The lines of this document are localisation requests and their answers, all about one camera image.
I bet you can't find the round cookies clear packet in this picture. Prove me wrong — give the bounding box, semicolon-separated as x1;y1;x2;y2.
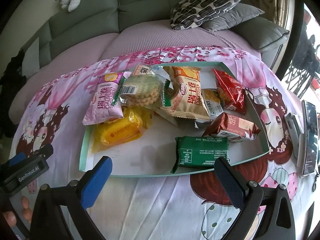
119;75;163;107

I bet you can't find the grey cushion right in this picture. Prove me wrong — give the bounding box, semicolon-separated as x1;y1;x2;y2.
201;3;265;32

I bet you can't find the teal white box tray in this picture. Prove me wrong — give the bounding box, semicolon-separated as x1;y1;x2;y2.
79;61;270;178

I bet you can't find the brown milk biscuit packet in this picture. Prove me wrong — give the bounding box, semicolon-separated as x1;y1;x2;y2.
202;112;260;142

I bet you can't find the black white patterned cushion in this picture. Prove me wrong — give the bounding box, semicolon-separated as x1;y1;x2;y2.
170;0;241;30

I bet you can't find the orange swiss roll packet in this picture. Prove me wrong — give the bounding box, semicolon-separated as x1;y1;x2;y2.
161;66;210;121

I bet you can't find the pink sofa seat cover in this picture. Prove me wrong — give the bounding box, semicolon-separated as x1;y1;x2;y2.
9;20;261;125

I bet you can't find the cartoon print cloth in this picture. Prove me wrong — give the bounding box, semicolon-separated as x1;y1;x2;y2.
11;46;319;239

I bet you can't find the dark green biscuit packet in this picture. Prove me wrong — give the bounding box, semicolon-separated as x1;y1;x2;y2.
171;136;229;173

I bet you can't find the purple swiss roll packet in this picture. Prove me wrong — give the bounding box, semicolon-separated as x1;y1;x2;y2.
82;71;131;126

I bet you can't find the grey sofa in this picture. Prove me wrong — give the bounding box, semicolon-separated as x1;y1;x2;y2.
22;0;290;67

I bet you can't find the smartphone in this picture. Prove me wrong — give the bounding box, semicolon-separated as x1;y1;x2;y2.
302;100;318;176

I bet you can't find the silver device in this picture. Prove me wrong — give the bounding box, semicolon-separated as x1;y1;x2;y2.
285;113;302;159

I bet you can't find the dark clothing on sofa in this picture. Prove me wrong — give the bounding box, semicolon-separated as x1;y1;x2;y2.
1;49;27;138

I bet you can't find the light grey cushion left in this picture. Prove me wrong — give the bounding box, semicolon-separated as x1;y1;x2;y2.
22;38;40;79

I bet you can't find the person left hand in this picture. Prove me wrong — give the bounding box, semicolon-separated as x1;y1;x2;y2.
2;195;33;228

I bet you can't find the yellow soft bread packet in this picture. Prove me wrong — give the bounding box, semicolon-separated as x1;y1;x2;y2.
91;106;154;153

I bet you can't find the steamed cake clear packet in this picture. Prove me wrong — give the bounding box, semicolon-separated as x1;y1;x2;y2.
132;64;160;76

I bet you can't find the red snack packet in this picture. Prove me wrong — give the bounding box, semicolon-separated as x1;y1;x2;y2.
212;69;246;114

